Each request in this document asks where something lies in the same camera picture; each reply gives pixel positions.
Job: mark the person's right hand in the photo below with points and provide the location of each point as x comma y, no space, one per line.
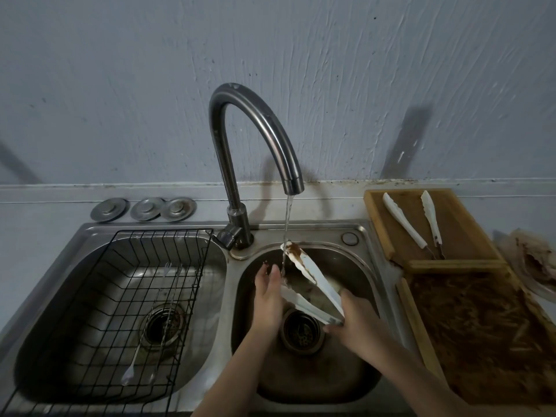
362,325

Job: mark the person's left hand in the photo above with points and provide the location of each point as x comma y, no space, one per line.
267,304

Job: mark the wooden two-compartment tray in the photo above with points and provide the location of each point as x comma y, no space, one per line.
419,325

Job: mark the stainless steel double sink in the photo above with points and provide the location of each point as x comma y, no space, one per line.
330,230

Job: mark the curved steel faucet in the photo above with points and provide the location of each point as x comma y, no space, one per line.
256,110

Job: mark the person's right forearm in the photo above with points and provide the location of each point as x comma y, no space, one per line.
425,382

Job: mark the person's left forearm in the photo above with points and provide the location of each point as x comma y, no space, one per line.
234,377

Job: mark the round metal sink drain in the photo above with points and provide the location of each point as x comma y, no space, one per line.
163,325
302,336

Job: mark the small round metal hole cover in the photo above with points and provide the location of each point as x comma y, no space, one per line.
349,239

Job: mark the stained crumpled plastic bag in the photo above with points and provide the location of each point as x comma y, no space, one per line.
536,260

